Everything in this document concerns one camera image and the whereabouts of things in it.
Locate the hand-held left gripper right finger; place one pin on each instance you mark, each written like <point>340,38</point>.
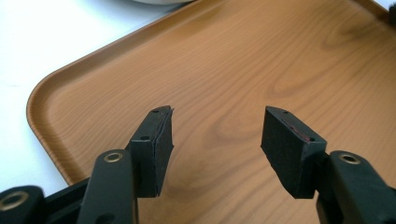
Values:
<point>292,155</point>

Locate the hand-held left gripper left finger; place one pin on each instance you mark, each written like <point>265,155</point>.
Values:
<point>149,155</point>

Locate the wooden tray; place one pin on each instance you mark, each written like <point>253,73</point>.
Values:
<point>236,77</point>

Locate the white round dish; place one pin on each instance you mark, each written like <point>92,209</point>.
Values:
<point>162,1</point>

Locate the dark object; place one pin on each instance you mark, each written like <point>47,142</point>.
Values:
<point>393,14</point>

